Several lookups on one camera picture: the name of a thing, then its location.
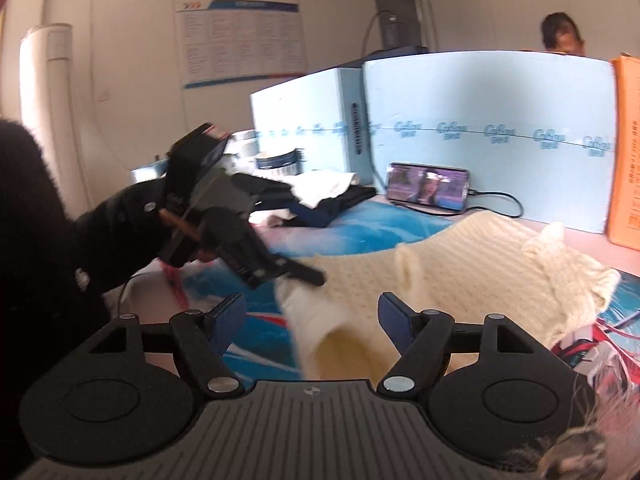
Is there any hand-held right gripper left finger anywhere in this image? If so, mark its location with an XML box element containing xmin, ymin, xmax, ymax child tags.
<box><xmin>80</xmin><ymin>292</ymin><xmax>248</xmax><ymax>395</ymax></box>

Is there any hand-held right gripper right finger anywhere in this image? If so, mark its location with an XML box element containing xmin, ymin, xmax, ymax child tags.
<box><xmin>377</xmin><ymin>291</ymin><xmax>555</xmax><ymax>401</ymax></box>

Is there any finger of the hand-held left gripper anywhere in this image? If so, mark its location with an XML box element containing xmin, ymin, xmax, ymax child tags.
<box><xmin>225</xmin><ymin>232</ymin><xmax>327</xmax><ymax>290</ymax></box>
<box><xmin>232</xmin><ymin>173</ymin><xmax>296</xmax><ymax>209</ymax></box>

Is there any cream knit sweater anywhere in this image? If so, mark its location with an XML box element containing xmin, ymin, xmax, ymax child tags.
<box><xmin>272</xmin><ymin>210</ymin><xmax>623</xmax><ymax>382</ymax></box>

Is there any person's left forearm black sleeve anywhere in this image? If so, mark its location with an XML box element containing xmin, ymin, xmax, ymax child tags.
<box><xmin>0</xmin><ymin>119</ymin><xmax>176</xmax><ymax>478</ymax></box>

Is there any person's left hand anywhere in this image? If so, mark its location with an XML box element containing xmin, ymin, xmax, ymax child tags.
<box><xmin>159</xmin><ymin>209</ymin><xmax>202</xmax><ymax>242</ymax></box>

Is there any navy cloth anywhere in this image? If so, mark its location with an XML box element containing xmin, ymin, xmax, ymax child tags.
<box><xmin>286</xmin><ymin>200</ymin><xmax>347</xmax><ymax>228</ymax></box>

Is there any white cloth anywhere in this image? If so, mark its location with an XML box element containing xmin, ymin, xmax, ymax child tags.
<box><xmin>289</xmin><ymin>170</ymin><xmax>362</xmax><ymax>210</ymax></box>

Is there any black cloth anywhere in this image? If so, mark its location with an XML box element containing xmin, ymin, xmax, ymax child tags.
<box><xmin>320</xmin><ymin>186</ymin><xmax>377</xmax><ymax>212</ymax></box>

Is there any light blue foam board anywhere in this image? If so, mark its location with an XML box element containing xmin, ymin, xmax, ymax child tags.
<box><xmin>250</xmin><ymin>67</ymin><xmax>374</xmax><ymax>187</ymax></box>
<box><xmin>362</xmin><ymin>51</ymin><xmax>619</xmax><ymax>236</ymax></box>

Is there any black smartphone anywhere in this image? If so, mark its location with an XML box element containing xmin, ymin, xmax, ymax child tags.
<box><xmin>386</xmin><ymin>162</ymin><xmax>471</xmax><ymax>214</ymax></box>

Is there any white standing air conditioner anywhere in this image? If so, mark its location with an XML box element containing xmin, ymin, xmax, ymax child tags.
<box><xmin>20</xmin><ymin>23</ymin><xmax>94</xmax><ymax>221</ymax></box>

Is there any fluffy pink grey fabric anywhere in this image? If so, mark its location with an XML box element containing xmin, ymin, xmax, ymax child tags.
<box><xmin>500</xmin><ymin>375</ymin><xmax>640</xmax><ymax>480</ymax></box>

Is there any wall poster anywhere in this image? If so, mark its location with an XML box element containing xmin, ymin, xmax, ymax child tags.
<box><xmin>175</xmin><ymin>0</ymin><xmax>309</xmax><ymax>90</ymax></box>

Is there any black charging cable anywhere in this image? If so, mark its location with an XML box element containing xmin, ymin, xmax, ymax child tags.
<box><xmin>467</xmin><ymin>189</ymin><xmax>524</xmax><ymax>219</ymax></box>

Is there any grey wall panel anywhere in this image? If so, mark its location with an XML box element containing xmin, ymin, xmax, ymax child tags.
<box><xmin>374</xmin><ymin>0</ymin><xmax>419</xmax><ymax>53</ymax></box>

